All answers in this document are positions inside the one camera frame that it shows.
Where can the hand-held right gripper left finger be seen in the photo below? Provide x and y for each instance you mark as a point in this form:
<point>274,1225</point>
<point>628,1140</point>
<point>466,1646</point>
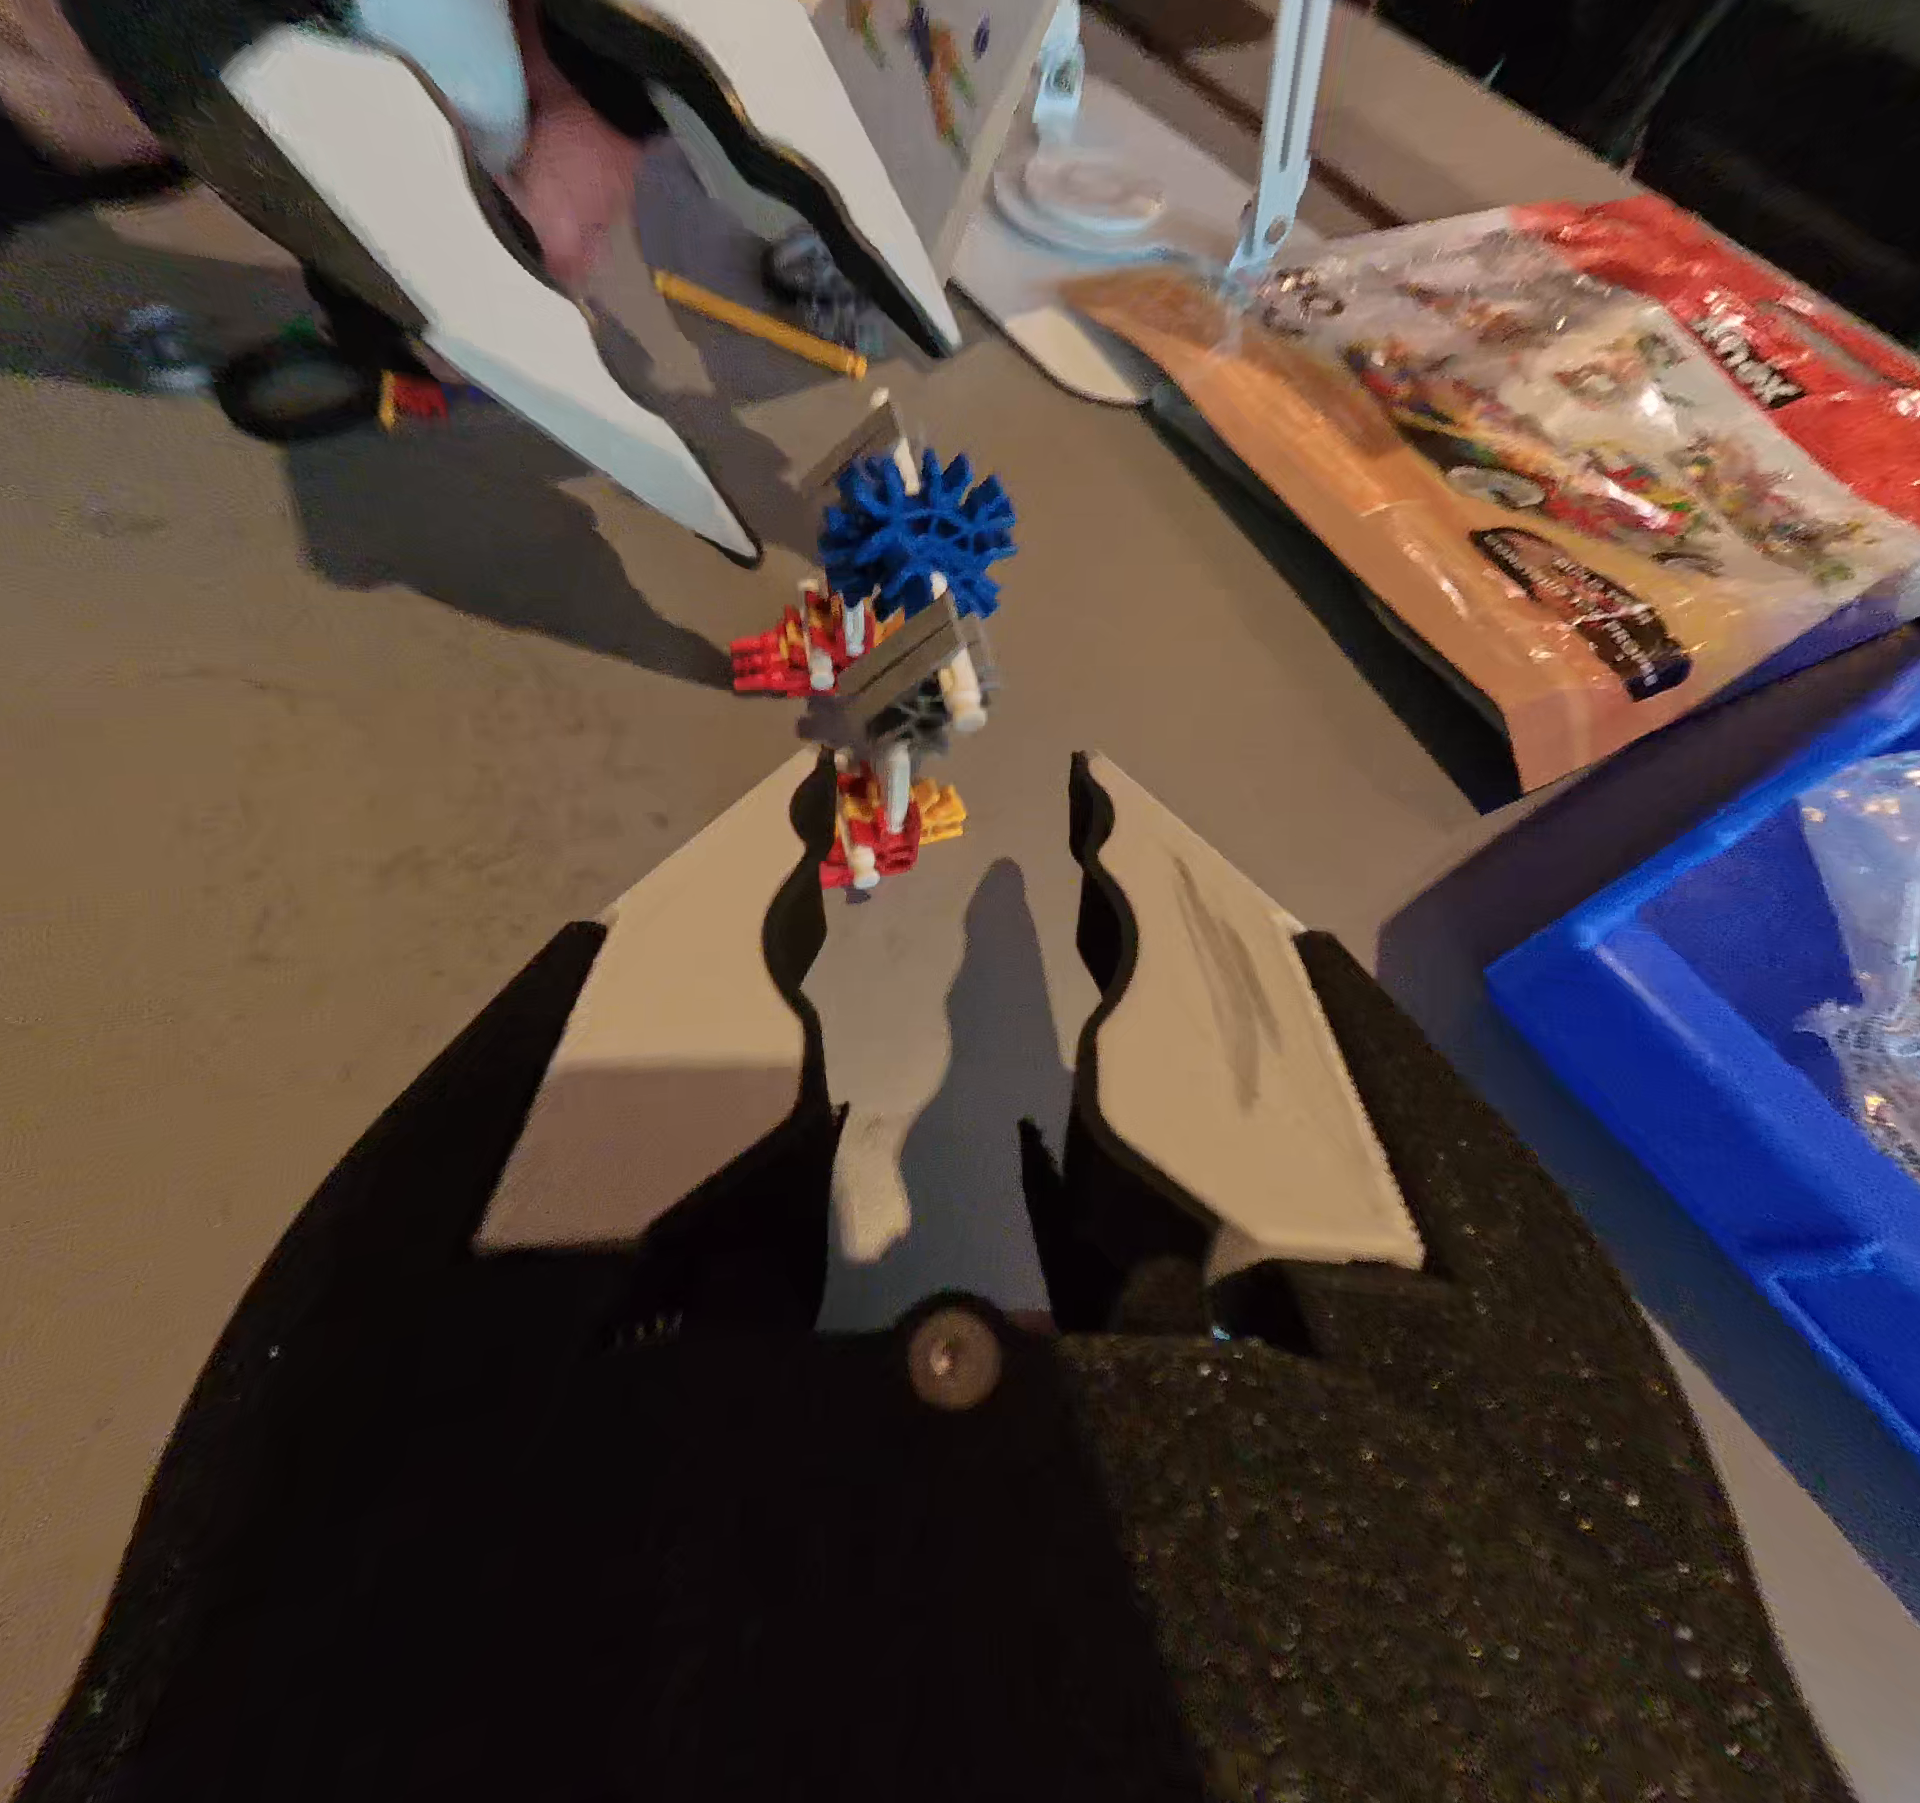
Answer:
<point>660,1023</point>

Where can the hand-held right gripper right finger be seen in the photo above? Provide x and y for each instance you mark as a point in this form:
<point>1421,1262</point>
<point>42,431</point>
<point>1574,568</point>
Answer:
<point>1246,1082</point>

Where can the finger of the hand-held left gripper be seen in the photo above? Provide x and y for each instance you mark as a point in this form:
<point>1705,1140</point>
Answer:
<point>420,213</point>
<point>751,46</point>

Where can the red yellow grey toy assembly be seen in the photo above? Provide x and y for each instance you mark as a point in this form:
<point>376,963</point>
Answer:
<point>781,655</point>
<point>900,684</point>

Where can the blue connector cluster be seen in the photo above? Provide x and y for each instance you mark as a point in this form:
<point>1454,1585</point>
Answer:
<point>913,526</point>

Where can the person's left hand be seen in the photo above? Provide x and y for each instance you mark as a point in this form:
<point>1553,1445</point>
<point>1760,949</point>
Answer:
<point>578,213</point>

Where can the red block connector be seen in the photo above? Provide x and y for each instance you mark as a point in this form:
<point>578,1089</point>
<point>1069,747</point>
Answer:
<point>416,401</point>

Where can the printed instruction sheet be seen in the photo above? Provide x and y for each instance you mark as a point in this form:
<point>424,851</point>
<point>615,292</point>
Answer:
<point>960,46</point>

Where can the black toy wheel grey rim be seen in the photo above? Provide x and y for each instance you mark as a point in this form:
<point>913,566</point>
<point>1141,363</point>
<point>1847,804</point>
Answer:
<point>803,281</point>

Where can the black toy tyre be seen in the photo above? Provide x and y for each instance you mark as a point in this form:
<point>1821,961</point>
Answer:
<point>224,393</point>

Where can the long yellow toy rod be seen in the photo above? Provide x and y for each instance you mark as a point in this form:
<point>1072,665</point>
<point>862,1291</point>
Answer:
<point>758,321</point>

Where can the small grey toy wheel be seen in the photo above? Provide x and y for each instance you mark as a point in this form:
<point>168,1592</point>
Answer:
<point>157,342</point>

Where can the white round holder base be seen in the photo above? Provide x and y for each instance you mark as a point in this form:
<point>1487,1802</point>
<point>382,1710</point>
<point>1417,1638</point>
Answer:
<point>1080,206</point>

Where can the blue storage bin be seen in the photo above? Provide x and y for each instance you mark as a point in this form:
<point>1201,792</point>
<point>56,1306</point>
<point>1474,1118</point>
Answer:
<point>1651,1052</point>

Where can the white display stand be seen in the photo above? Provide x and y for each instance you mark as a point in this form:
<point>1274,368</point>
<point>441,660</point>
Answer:
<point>1072,342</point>

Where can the clear plastic parts bag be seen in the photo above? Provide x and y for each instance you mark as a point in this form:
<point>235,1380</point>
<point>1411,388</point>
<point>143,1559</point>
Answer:
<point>1875,934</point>

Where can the orange red toy parts bag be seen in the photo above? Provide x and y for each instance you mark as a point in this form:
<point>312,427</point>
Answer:
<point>1574,482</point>

